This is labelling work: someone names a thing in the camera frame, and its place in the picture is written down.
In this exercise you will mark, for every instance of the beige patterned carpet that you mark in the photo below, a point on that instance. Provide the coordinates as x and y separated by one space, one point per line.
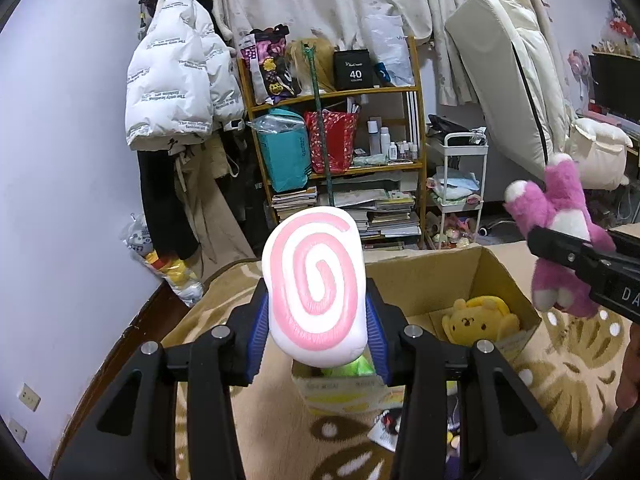
572 367

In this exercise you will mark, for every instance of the wooden bookshelf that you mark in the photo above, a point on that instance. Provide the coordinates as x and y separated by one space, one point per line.
387 179

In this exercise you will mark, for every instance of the cream reclining chair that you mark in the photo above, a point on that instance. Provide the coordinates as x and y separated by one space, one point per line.
511 68

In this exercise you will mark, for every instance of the stack of books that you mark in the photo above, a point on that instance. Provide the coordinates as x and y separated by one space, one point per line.
287 204

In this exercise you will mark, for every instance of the plastic bag of toys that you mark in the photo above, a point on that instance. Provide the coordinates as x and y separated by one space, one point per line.
179 277

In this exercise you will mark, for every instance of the yellow dog plush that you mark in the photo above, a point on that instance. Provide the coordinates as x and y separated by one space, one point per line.
484 317

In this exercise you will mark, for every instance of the white rolling cart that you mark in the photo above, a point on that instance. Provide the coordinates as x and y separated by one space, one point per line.
457 188

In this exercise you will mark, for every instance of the pink swirl roll plush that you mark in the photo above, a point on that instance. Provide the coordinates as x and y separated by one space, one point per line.
314 271

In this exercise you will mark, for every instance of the green tissue pack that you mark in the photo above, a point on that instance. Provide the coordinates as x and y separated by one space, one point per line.
361 367

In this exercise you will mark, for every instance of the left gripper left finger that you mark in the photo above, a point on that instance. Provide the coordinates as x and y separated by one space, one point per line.
131 431

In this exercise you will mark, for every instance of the beige trench coat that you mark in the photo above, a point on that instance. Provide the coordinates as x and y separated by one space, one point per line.
221 241

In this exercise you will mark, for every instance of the teal shopping bag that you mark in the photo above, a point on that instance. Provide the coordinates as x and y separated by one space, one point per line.
283 140

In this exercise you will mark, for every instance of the blonde wig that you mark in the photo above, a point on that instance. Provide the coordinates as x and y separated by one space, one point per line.
324 64

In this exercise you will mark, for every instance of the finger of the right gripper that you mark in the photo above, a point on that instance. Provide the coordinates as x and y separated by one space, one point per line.
565 250

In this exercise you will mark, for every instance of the white puffer jacket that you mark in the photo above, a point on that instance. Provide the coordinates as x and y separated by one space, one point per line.
181 86

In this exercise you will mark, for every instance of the red patterned bag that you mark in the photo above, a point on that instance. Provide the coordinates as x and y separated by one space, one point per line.
340 137

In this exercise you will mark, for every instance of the printed cardboard box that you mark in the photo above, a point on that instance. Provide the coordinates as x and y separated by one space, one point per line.
424 284

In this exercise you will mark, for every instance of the black box numbered 40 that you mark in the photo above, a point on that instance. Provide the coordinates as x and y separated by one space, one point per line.
352 69

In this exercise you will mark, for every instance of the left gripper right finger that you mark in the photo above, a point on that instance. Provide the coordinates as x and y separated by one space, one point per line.
466 414

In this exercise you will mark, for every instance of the person's right hand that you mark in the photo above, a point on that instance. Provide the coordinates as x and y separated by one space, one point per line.
627 393

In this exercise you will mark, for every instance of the pink rabbit plush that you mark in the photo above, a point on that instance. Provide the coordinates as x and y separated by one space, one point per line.
561 207

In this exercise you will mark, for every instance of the green pole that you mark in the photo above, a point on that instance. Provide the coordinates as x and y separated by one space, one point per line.
309 52

